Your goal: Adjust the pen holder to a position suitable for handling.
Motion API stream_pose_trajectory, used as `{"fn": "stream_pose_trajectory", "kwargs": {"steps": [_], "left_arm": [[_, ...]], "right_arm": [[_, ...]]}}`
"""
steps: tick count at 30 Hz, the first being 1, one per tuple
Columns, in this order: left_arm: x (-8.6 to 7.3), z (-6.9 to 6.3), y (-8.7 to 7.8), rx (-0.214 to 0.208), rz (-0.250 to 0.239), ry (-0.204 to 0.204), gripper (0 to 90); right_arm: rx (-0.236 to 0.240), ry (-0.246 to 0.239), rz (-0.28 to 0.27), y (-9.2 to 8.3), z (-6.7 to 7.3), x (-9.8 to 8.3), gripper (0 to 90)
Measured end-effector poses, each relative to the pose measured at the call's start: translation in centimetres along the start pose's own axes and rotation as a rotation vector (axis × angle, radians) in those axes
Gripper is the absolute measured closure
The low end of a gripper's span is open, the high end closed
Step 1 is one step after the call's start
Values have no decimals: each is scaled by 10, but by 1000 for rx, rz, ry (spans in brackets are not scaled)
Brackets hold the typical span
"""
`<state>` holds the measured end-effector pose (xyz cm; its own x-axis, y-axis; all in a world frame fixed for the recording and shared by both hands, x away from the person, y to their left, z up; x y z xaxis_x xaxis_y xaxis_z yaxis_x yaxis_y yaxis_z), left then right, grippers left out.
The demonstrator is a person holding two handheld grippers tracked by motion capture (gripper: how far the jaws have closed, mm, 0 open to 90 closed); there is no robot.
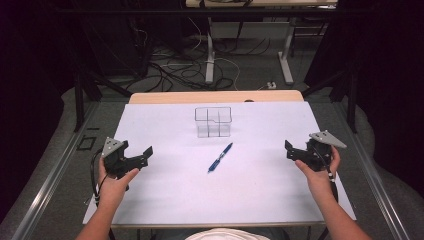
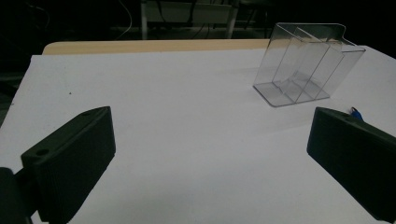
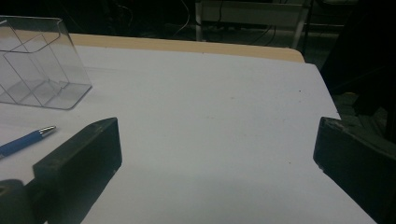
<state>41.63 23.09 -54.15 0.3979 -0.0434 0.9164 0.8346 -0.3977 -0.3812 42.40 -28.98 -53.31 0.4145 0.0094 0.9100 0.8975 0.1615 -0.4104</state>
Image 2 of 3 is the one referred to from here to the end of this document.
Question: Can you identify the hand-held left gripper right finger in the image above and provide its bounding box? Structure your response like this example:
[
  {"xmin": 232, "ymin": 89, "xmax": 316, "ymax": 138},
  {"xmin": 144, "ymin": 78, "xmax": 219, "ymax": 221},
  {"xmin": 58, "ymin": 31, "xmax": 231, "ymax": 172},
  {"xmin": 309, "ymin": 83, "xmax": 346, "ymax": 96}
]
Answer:
[{"xmin": 306, "ymin": 106, "xmax": 396, "ymax": 224}]

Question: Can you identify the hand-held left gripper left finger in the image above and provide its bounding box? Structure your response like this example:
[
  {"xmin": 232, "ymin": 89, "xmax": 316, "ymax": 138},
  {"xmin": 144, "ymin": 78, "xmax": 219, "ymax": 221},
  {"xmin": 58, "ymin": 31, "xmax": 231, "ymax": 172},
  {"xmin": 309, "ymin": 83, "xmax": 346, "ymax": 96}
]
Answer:
[{"xmin": 20, "ymin": 105, "xmax": 117, "ymax": 224}]

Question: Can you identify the small blue object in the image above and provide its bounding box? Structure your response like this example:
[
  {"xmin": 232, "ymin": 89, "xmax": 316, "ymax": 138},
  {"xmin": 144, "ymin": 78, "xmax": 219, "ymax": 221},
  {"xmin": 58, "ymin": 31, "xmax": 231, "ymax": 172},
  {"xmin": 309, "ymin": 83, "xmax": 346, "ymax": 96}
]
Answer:
[{"xmin": 349, "ymin": 106, "xmax": 364, "ymax": 122}]

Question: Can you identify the clear acrylic divided holder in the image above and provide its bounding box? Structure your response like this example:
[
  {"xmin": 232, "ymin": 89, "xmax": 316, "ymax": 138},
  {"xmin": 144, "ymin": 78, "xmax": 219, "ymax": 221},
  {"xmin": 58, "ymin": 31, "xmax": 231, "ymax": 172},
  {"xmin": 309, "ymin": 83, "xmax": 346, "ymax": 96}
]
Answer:
[{"xmin": 252, "ymin": 21, "xmax": 367, "ymax": 108}]

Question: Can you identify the white table cover sheet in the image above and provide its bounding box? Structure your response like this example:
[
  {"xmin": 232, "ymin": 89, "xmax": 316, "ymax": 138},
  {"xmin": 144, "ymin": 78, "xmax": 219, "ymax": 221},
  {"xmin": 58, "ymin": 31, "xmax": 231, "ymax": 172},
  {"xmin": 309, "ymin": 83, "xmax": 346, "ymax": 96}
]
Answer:
[{"xmin": 0, "ymin": 45, "xmax": 396, "ymax": 224}]

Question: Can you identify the white cable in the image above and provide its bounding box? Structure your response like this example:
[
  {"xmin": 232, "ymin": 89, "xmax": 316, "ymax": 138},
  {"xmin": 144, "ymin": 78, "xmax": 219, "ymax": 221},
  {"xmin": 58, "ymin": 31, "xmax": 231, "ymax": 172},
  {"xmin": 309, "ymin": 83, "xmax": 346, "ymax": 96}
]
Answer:
[{"xmin": 115, "ymin": 0, "xmax": 134, "ymax": 41}]

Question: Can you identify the white metal stand frame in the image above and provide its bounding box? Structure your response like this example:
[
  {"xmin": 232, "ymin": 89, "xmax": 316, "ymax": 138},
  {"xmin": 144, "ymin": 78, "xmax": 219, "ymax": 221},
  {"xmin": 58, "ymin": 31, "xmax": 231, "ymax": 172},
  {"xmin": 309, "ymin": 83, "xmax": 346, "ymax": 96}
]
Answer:
[{"xmin": 139, "ymin": 0, "xmax": 241, "ymax": 41}]

